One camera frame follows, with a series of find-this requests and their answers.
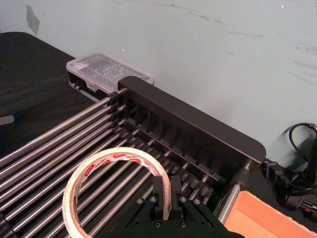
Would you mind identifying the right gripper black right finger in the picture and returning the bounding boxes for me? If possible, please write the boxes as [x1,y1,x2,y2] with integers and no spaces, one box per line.
[170,175,225,229]

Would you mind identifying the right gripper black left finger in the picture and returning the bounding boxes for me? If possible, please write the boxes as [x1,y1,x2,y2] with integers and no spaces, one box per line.
[125,176,166,228]

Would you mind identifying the roll of white tape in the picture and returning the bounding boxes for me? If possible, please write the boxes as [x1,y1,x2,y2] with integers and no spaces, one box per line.
[61,146,172,238]

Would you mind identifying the black rack with steel bars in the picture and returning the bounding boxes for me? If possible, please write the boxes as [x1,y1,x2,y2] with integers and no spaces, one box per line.
[0,76,267,238]

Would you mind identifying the shallow brown cardboard tray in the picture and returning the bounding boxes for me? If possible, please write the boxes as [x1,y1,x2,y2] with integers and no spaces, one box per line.
[217,190,317,238]

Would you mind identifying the clear plastic case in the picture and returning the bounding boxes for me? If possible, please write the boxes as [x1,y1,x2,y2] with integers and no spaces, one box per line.
[66,53,155,102]

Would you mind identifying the black table cloth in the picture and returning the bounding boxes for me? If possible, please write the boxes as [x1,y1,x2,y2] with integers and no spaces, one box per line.
[0,31,317,223]

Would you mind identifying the black corded tool red switch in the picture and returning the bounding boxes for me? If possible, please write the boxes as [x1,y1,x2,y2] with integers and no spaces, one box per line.
[262,122,317,220]

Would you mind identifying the plain pale wall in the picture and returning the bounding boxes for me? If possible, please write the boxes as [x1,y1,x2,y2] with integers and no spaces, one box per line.
[0,0,317,172]

